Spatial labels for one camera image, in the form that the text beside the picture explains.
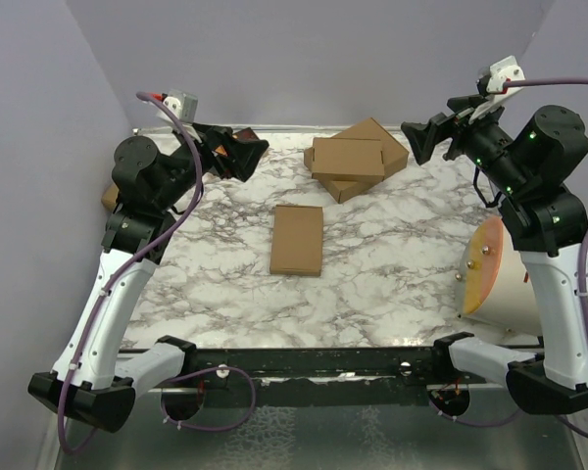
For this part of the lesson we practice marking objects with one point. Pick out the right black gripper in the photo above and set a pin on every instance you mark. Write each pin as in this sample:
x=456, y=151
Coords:
x=423, y=137

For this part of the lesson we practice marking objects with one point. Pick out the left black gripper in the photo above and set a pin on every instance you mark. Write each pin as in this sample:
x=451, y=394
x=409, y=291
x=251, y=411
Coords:
x=243, y=157

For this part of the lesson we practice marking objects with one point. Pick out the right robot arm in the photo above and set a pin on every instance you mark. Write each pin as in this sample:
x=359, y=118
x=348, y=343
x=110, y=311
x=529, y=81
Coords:
x=549, y=229

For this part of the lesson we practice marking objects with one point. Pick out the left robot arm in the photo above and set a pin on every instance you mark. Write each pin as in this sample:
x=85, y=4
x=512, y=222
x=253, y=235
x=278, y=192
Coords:
x=87, y=383

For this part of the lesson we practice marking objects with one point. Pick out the small closed cardboard box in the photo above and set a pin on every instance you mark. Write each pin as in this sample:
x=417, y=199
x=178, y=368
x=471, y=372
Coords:
x=109, y=198

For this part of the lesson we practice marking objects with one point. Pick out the dark orange book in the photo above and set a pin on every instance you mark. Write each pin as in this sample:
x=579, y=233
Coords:
x=246, y=134

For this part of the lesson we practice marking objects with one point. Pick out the white cylinder drum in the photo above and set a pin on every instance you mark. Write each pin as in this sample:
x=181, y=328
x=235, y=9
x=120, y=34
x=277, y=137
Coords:
x=492, y=285

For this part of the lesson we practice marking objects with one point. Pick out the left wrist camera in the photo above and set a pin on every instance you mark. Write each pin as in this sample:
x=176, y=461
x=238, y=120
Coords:
x=184, y=106

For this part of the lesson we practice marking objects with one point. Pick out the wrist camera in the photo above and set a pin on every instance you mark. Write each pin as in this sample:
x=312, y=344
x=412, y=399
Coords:
x=184, y=106
x=497, y=85

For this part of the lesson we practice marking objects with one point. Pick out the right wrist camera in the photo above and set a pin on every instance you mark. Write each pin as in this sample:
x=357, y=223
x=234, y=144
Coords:
x=497, y=85

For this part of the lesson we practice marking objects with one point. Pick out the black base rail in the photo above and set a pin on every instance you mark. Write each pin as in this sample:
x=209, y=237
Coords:
x=315, y=377

